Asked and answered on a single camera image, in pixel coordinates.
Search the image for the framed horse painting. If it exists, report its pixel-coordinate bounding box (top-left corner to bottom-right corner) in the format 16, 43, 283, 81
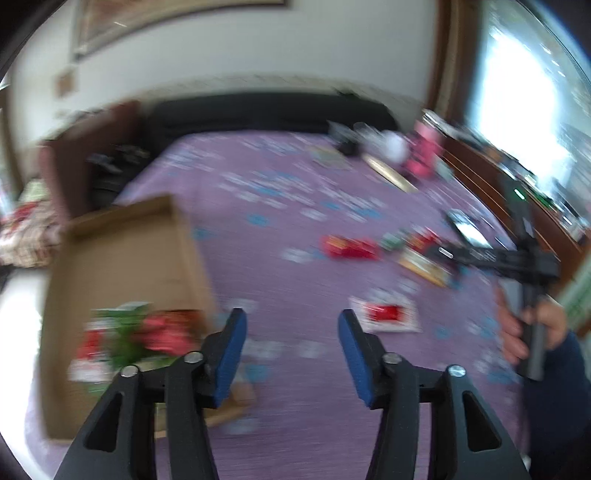
72, 0, 290, 60

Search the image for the person's right hand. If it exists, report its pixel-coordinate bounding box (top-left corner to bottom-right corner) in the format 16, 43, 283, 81
496, 286, 569, 366

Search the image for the red foil candy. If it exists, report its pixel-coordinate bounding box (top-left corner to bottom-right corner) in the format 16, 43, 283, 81
407, 227, 441, 253

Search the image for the shallow cardboard box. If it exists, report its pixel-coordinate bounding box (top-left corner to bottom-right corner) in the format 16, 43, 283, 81
38, 193, 257, 444

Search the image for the floral blanket bed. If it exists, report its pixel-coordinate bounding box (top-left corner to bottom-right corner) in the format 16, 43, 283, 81
0, 178, 60, 269

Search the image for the shiny red snack packet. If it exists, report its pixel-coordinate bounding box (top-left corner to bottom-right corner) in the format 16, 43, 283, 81
132, 310, 201, 357

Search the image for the purple floral tablecloth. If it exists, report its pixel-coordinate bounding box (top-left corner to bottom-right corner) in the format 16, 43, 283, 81
27, 132, 520, 479

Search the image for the green wrapped candy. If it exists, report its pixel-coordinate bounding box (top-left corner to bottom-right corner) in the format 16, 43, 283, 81
379, 229, 411, 252

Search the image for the beige biscuit packet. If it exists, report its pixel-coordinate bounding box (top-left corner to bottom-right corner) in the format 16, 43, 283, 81
398, 248, 452, 287

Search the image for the black cup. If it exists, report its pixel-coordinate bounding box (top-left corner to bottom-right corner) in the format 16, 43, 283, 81
329, 121, 360, 157

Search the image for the white round container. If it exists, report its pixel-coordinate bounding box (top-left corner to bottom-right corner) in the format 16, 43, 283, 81
380, 131, 410, 165

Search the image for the red white packet lower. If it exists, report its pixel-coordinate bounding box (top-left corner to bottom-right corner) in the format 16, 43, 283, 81
67, 319, 115, 383

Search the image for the long red snack packet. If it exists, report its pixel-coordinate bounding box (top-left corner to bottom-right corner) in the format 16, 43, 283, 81
322, 235, 379, 260

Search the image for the red white snack packet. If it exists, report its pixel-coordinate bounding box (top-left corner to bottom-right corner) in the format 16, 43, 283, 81
349, 295, 422, 333

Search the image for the small wall plaque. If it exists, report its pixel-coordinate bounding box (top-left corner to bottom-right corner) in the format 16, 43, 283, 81
55, 68, 76, 99

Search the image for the pink sleeved water bottle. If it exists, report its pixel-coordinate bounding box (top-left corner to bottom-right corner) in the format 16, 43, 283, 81
406, 120, 443, 179

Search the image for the wooden cabinet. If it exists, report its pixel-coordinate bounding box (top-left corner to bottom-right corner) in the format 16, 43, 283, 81
434, 133, 588, 287

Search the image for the green snack packet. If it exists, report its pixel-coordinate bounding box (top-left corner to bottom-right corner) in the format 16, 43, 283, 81
85, 301, 151, 370

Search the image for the cream tube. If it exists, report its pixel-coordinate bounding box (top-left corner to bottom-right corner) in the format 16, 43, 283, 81
362, 153, 418, 193

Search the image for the black sofa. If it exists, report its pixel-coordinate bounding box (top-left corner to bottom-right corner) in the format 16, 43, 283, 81
145, 91, 401, 153

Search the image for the small green booklet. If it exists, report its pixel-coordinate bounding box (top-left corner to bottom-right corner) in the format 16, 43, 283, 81
311, 147, 352, 170

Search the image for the brown armchair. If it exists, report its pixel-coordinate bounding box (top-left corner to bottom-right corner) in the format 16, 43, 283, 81
37, 100, 141, 226

